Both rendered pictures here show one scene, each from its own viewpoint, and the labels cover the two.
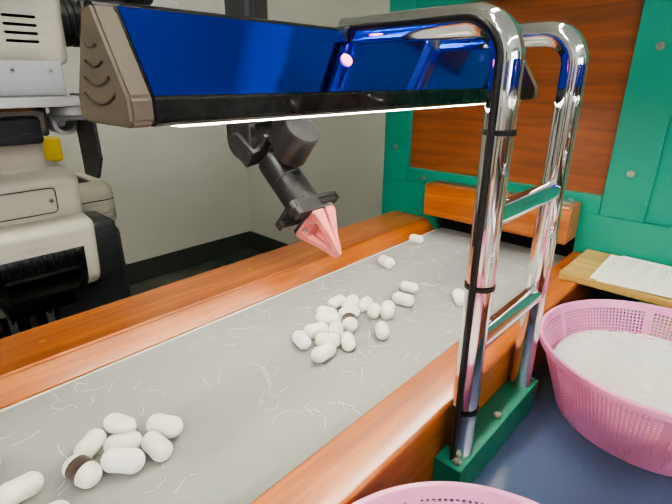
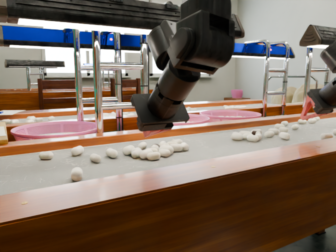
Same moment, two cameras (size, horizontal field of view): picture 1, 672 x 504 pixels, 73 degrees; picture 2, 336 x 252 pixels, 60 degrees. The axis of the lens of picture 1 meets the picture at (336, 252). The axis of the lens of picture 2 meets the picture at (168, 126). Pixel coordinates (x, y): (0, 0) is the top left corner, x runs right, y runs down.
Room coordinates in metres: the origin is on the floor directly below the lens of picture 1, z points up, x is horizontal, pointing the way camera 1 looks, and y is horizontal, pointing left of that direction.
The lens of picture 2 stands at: (1.23, 0.22, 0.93)
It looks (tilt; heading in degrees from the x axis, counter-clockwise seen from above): 10 degrees down; 197
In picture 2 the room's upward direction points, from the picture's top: straight up
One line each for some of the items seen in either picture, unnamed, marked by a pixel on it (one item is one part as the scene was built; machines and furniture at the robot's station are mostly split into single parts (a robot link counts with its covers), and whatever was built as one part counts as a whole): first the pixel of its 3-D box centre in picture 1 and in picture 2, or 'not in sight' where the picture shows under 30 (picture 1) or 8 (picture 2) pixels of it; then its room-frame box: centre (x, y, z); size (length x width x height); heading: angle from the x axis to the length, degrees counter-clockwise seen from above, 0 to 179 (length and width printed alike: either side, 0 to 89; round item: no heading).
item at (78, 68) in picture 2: not in sight; (93, 84); (0.19, -0.41, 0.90); 0.20 x 0.19 x 0.45; 137
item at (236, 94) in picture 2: not in sight; (236, 103); (-5.60, -0.20, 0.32); 0.42 x 0.42 x 0.63; 46
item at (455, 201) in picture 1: (495, 208); not in sight; (0.89, -0.32, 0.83); 0.30 x 0.06 x 0.07; 47
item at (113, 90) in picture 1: (395, 71); (141, 16); (0.53, -0.06, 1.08); 0.62 x 0.08 x 0.07; 137
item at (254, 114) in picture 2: not in sight; (229, 123); (-0.07, 0.11, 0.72); 0.27 x 0.27 x 0.10
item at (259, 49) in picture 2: not in sight; (254, 50); (-0.56, 0.19, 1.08); 0.62 x 0.08 x 0.07; 137
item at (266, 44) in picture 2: not in sight; (264, 82); (-0.51, 0.26, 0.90); 0.20 x 0.19 x 0.45; 137
